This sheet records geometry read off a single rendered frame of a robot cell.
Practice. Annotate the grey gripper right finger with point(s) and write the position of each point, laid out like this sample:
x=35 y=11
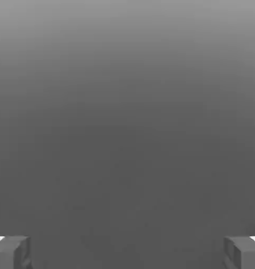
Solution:
x=246 y=254

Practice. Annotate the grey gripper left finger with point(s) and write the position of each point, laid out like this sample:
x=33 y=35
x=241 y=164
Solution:
x=7 y=253

